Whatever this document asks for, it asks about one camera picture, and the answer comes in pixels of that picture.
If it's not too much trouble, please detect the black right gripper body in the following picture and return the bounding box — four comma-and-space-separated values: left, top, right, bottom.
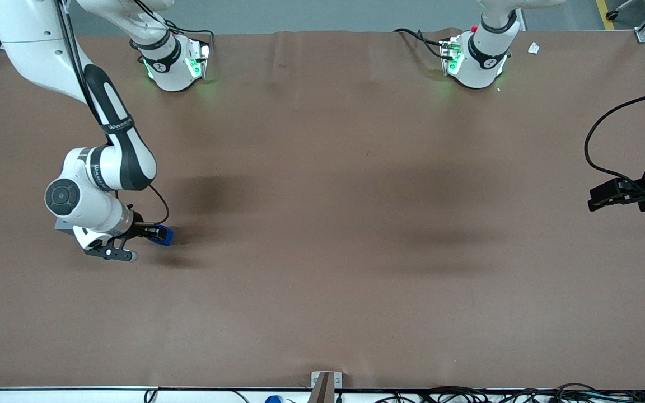
129, 210, 146, 241

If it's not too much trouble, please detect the blue plastic part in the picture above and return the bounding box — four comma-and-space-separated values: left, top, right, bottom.
151, 225, 175, 247

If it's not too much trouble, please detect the brown table cover sheet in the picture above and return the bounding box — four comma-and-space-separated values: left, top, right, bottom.
0, 28, 645, 390

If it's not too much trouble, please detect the black caster wheel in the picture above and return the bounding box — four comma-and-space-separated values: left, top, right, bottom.
605, 0, 638, 22

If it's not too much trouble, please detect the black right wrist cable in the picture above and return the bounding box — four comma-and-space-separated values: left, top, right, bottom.
57, 0, 170, 226

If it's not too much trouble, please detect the long black left wrist cable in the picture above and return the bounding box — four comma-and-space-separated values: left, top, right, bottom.
583, 88, 645, 189

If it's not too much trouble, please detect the black right arm base cable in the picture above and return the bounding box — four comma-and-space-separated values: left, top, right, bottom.
157, 18, 215, 58

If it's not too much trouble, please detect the black arm base cable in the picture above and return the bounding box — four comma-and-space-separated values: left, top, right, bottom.
393, 27, 447, 60
157, 18, 215, 58

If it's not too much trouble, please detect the black tangled cable bundle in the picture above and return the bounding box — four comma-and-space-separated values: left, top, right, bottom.
373, 383, 645, 403

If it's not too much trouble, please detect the black left arm base cable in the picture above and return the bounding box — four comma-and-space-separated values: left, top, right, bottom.
393, 27, 447, 60

